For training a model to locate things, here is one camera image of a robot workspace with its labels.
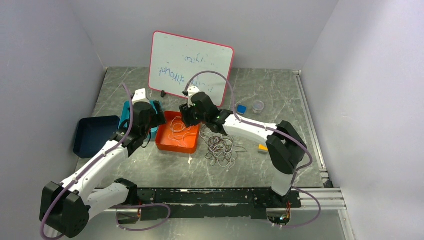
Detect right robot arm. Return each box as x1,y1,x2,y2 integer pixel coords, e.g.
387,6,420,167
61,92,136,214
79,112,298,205
179,91,308,207

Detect clear plastic cup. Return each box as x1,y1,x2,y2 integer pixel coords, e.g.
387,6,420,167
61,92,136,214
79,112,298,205
252,100,265,115

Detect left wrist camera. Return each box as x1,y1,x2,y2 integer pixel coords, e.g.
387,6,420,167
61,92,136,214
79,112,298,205
131,88,150,105

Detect orange small block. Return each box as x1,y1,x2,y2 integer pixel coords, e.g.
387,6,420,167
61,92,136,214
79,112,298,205
258,144,269,154

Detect orange tray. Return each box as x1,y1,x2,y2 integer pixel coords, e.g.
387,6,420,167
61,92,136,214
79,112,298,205
155,111,200,154

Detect white cable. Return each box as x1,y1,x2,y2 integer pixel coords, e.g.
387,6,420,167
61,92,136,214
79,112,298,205
167,116,200,148

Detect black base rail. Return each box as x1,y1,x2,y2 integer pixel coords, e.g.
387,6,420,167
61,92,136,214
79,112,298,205
132,187,302,221

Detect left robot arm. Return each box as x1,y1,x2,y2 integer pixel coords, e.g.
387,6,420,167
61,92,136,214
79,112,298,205
39,100,166,239

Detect pink framed whiteboard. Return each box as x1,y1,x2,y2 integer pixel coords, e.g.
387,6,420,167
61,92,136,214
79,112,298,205
148,31,235,107

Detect blue small block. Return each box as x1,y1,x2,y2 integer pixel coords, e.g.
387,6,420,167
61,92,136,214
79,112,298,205
236,104,247,115

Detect light blue tray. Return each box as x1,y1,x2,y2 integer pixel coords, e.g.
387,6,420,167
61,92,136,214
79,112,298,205
118,100,166,139

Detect dark blue tray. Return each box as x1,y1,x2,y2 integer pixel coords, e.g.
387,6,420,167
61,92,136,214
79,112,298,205
73,115,120,159

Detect brown cables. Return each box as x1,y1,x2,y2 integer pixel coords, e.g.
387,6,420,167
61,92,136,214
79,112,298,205
198,125,248,171

